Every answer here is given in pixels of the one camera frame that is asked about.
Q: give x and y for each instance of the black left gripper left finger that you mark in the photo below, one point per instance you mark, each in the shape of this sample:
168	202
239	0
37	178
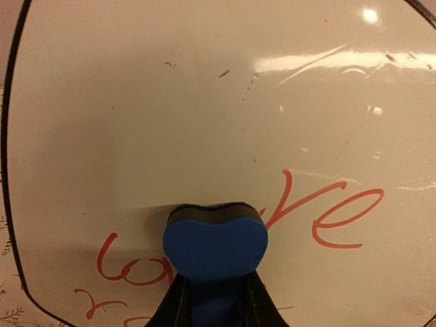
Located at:
172	311

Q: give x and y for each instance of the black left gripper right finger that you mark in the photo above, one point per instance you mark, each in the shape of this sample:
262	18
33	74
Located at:
261	310

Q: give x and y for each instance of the blue whiteboard eraser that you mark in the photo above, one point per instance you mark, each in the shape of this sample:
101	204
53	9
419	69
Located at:
214	248

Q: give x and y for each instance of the small black-framed whiteboard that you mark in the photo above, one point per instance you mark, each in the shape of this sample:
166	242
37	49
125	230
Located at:
319	114

